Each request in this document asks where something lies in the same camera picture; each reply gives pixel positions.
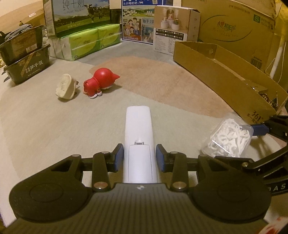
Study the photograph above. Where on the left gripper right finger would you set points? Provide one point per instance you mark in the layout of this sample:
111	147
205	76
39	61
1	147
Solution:
178	164

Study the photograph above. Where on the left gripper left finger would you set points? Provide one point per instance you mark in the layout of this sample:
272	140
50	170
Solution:
103	163

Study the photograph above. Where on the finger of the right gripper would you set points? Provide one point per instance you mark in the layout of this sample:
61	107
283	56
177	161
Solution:
260	129
238	161

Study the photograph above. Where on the bag of white clips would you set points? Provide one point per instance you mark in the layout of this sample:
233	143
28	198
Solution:
230	138

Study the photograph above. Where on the white remote control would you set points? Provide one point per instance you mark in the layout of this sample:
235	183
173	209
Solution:
139	162

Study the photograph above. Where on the white plug adapter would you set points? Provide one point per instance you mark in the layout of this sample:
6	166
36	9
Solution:
66	88

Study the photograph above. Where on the red cat figurine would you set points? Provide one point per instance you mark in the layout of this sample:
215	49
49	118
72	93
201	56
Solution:
102	79

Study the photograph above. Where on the open shallow cardboard box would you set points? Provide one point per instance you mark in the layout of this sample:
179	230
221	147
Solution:
253	95

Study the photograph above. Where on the large brown cardboard box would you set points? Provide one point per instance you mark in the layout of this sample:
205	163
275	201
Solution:
245	28

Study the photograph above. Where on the green tissue pack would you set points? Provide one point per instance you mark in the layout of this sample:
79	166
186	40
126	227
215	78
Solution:
79	44

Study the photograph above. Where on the lower black food tray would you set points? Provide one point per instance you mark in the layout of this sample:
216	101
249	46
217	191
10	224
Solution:
28	66

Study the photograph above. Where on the black food tray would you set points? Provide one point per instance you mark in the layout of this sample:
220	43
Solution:
28	66
21	45

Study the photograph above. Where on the white humidifier box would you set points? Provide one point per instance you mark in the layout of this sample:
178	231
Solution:
172	24

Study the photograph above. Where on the upper black food tray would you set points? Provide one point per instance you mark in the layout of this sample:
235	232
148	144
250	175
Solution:
21	45

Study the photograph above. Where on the blue milk carton box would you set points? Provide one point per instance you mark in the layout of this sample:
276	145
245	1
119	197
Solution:
138	19

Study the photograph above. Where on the green pasture milk box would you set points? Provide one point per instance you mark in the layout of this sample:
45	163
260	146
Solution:
63	17

